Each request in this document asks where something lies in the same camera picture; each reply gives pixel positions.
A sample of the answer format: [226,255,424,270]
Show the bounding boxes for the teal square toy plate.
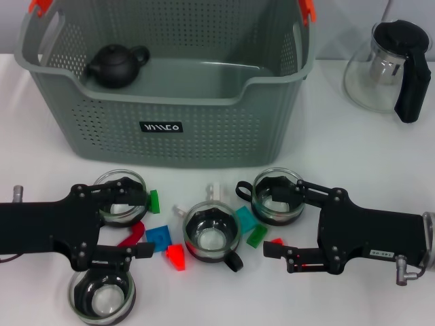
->
[234,206,259,235]

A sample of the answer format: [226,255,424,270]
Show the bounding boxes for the red sloped toy brick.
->
[165,243,188,272]

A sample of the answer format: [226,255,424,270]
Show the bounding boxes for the glass teacup with black holder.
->
[92,168,150,228]
[236,168,306,227]
[182,200,245,274]
[67,266,137,325]

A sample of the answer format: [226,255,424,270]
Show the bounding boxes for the blue square toy plate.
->
[145,224,173,254]

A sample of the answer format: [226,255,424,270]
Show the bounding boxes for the grey perforated storage bin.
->
[13,0,317,170]

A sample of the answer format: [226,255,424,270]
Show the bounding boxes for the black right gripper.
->
[262,179,429,274]

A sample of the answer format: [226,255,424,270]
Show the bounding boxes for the black ceramic teapot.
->
[84,43,151,90]

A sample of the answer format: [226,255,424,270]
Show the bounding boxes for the glass carafe with black handle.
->
[343,19,433,124]

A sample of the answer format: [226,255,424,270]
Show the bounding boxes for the orange bin handle clip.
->
[27,0,54,17]
[298,0,317,26]

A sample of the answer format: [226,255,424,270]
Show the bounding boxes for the dark red curved toy piece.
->
[117,221,147,248]

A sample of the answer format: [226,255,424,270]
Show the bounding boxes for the translucent green toy brick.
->
[246,223,268,249]

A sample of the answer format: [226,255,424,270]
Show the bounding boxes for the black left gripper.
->
[0,176,156,272]

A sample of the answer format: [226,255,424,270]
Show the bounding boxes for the opaque green toy brick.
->
[148,189,160,215]

